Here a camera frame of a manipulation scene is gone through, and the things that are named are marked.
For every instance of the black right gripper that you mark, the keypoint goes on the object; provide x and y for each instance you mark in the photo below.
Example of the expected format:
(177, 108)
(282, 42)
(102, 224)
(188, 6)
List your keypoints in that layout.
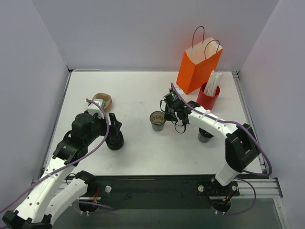
(170, 113)

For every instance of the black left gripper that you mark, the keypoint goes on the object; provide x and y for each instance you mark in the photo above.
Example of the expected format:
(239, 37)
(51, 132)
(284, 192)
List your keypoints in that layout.
(114, 126)

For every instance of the dark coffee cup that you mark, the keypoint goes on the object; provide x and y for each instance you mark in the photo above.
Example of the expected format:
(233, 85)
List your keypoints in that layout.
(204, 136)
(157, 119)

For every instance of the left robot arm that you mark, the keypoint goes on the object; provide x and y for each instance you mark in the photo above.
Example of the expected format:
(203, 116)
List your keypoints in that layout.
(43, 205)

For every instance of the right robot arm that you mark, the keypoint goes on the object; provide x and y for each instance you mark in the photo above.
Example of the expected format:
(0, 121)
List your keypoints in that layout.
(241, 153)

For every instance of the stack of black lids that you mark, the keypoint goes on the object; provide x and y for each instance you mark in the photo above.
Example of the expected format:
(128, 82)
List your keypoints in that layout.
(115, 142)

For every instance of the brown cardboard cup carrier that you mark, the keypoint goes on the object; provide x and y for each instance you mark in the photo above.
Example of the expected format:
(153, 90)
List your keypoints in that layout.
(104, 99)

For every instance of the red cylindrical cup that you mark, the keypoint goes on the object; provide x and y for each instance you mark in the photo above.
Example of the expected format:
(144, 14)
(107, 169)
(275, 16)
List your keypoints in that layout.
(207, 102)

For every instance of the white wrapped straws bundle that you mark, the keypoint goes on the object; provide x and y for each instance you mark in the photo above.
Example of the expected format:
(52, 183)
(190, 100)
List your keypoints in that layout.
(212, 84)

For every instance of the orange paper bag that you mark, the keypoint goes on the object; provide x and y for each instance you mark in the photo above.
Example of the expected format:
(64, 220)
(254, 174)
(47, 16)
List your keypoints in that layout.
(198, 61)

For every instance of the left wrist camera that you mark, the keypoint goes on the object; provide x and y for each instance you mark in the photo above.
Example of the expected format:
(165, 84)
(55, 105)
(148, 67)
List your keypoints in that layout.
(92, 109)

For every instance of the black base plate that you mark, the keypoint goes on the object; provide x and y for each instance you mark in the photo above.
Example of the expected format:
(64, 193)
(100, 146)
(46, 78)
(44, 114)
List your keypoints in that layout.
(157, 192)

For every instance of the aluminium frame rail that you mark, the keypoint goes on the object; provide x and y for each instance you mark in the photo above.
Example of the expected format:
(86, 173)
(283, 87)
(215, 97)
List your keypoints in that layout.
(265, 188)

